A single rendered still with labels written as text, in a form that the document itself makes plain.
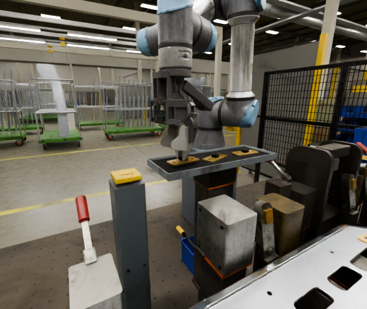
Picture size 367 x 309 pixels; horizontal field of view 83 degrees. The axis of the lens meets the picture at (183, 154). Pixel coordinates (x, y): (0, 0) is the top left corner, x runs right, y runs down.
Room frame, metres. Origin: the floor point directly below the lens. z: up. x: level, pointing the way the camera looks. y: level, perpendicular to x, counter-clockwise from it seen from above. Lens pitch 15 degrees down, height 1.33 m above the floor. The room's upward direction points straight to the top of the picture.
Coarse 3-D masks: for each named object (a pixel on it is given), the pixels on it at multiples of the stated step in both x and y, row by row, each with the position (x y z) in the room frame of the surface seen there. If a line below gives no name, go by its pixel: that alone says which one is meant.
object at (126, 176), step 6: (132, 168) 0.49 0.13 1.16; (114, 174) 0.45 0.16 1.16; (120, 174) 0.45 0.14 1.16; (126, 174) 0.45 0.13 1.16; (132, 174) 0.45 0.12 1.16; (138, 174) 0.45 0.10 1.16; (114, 180) 0.43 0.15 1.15; (120, 180) 0.42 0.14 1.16; (126, 180) 0.43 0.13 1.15; (132, 180) 0.43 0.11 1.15
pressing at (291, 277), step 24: (312, 240) 0.42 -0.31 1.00; (336, 240) 0.43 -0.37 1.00; (360, 240) 0.43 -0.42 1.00; (288, 264) 0.35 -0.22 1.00; (312, 264) 0.35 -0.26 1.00; (336, 264) 0.35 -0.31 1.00; (240, 288) 0.29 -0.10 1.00; (264, 288) 0.30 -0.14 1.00; (288, 288) 0.30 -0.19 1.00; (312, 288) 0.30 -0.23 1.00; (336, 288) 0.30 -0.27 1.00; (360, 288) 0.30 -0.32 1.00
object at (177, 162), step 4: (180, 156) 0.52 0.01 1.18; (188, 156) 0.56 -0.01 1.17; (192, 156) 0.56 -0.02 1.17; (172, 160) 0.52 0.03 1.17; (176, 160) 0.52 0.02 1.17; (180, 160) 0.52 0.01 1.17; (188, 160) 0.52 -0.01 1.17; (192, 160) 0.52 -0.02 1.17; (196, 160) 0.52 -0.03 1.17; (172, 164) 0.49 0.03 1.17; (176, 164) 0.48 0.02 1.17; (180, 164) 0.49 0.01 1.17
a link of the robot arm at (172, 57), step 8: (160, 48) 0.49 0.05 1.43; (168, 48) 0.47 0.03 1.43; (176, 48) 0.47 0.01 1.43; (184, 48) 0.47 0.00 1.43; (160, 56) 0.49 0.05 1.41; (168, 56) 0.47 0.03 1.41; (176, 56) 0.47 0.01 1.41; (184, 56) 0.48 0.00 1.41; (160, 64) 0.49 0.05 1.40; (168, 64) 0.47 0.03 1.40; (176, 64) 0.47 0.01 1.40; (184, 64) 0.48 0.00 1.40
